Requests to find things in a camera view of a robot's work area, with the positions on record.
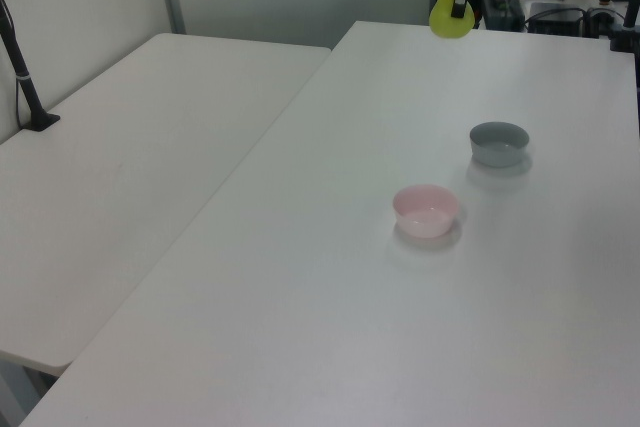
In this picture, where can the green pear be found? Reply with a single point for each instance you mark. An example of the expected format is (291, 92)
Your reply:
(442, 22)

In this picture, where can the grey plastic bowl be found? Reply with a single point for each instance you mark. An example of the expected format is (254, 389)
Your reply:
(497, 152)

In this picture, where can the pink plastic bowl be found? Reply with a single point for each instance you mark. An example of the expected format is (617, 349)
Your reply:
(425, 222)

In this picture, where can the black and green case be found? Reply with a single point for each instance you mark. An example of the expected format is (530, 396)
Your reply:
(507, 12)

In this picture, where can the black equipment box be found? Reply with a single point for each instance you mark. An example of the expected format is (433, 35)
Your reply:
(555, 19)

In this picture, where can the small black box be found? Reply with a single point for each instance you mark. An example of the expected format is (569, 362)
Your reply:
(599, 22)

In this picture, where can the black pole with table clamp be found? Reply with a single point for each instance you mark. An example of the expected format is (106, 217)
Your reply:
(625, 37)

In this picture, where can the black camera pole with base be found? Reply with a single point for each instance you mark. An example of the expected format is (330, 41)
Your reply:
(25, 84)

